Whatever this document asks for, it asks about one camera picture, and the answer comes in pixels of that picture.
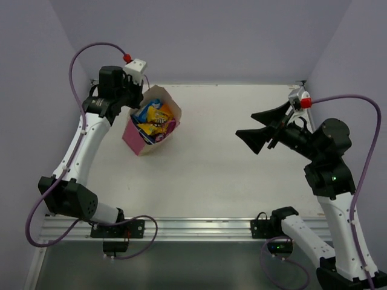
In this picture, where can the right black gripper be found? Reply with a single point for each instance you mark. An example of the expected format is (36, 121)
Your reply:
(256, 138)

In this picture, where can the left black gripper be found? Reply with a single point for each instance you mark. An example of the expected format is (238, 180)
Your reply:
(133, 91)

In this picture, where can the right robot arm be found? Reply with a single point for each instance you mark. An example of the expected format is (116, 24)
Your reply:
(346, 264)

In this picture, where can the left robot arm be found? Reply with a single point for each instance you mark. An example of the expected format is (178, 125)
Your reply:
(65, 191)

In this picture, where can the blue snack packet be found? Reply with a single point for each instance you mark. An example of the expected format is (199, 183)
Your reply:
(141, 115)

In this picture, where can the yellow snack packet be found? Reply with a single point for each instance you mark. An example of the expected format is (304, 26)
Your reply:
(156, 116)

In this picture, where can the purple snack packet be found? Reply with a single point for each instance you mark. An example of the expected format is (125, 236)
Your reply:
(162, 130)

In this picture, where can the right black controller box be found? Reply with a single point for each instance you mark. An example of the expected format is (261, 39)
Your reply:
(280, 246)

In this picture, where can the black controller box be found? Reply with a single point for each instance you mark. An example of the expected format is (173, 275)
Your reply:
(280, 246)
(112, 248)

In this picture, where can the left black controller box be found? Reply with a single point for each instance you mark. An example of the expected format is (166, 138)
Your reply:
(112, 248)

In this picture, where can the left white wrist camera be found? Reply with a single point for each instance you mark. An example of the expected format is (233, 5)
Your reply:
(136, 69)

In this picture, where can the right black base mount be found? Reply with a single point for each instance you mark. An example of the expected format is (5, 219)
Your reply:
(264, 227)

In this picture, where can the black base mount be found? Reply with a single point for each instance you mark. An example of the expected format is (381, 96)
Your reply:
(264, 227)
(131, 230)

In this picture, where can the aluminium front rail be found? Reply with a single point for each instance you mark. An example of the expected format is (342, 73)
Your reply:
(179, 229)

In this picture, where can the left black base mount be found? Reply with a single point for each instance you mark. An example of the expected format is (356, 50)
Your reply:
(131, 230)

